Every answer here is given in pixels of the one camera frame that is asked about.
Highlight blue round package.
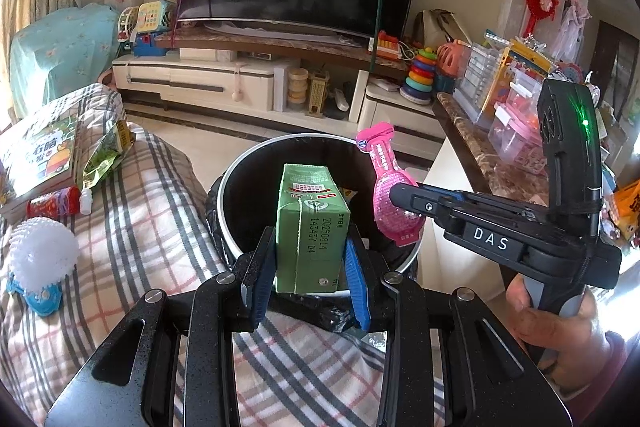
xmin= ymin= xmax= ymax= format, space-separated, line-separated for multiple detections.
xmin=6 ymin=273 xmax=62 ymax=317

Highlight pink toy package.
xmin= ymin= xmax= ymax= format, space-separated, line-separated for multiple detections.
xmin=356 ymin=122 xmax=424 ymax=247

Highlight white foam fruit net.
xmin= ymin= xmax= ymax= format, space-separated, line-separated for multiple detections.
xmin=9 ymin=217 xmax=80 ymax=294

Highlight green drink carton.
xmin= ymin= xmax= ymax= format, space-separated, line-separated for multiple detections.
xmin=276 ymin=164 xmax=350 ymax=295

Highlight white black trash bin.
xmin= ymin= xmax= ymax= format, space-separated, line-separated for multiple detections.
xmin=205 ymin=133 xmax=420 ymax=333

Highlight person's right hand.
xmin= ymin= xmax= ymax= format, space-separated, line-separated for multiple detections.
xmin=506 ymin=274 xmax=613 ymax=392

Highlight pink plastic storage box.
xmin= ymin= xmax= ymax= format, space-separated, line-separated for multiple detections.
xmin=488 ymin=103 xmax=547 ymax=176

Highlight marble side counter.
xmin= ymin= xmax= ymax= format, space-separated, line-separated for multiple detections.
xmin=425 ymin=93 xmax=548 ymax=206

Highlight plaid blanket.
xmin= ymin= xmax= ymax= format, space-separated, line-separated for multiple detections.
xmin=1 ymin=126 xmax=384 ymax=426

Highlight red small bottle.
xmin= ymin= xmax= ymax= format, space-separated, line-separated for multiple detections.
xmin=26 ymin=186 xmax=93 ymax=220

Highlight green snack wrapper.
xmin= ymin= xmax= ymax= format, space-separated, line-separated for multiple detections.
xmin=81 ymin=120 xmax=136 ymax=191

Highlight children's book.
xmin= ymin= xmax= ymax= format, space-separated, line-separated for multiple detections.
xmin=1 ymin=102 xmax=80 ymax=213

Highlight red toy phone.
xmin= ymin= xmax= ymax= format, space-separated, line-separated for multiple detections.
xmin=369 ymin=30 xmax=402 ymax=62

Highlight white tv cabinet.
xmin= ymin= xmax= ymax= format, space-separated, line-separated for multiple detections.
xmin=113 ymin=53 xmax=445 ymax=160

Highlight teal covered chair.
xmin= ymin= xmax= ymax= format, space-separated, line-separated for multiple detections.
xmin=9 ymin=3 xmax=119 ymax=119

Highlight toy telephone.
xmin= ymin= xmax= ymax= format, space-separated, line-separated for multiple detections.
xmin=136 ymin=0 xmax=176 ymax=34

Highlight rainbow stacking ring toy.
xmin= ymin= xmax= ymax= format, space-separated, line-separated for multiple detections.
xmin=399 ymin=48 xmax=437 ymax=106

